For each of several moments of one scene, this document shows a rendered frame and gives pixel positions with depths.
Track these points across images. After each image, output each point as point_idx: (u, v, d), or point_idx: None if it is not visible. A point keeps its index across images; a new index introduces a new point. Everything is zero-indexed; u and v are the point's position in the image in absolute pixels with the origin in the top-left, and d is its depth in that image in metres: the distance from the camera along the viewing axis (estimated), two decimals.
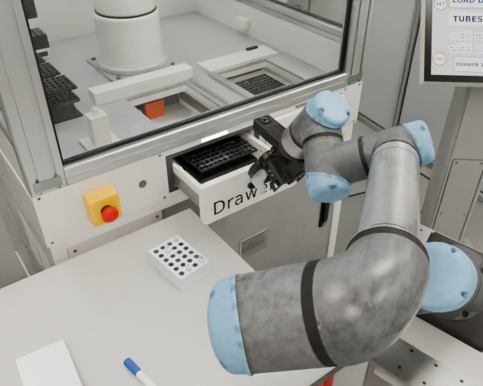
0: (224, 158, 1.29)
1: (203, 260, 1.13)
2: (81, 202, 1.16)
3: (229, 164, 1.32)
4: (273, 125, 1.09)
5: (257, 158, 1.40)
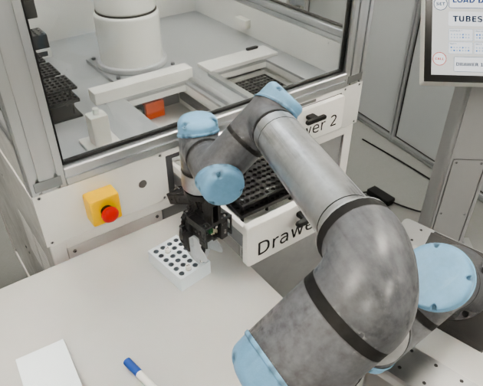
0: (265, 191, 1.18)
1: None
2: (81, 202, 1.16)
3: (270, 196, 1.21)
4: (183, 189, 1.08)
5: None
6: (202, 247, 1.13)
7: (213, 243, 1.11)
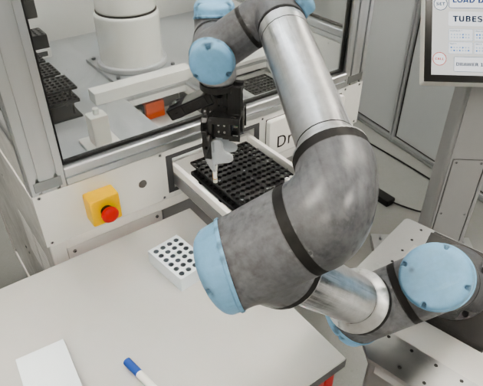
0: (265, 191, 1.18)
1: (293, 177, 1.21)
2: (81, 202, 1.16)
3: None
4: (185, 98, 1.04)
5: None
6: None
7: (225, 145, 1.10)
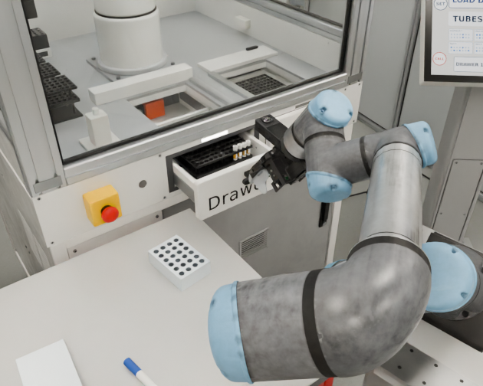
0: (219, 155, 1.31)
1: (245, 143, 1.34)
2: (81, 202, 1.16)
3: (225, 160, 1.34)
4: (274, 125, 1.08)
5: (252, 155, 1.41)
6: None
7: None
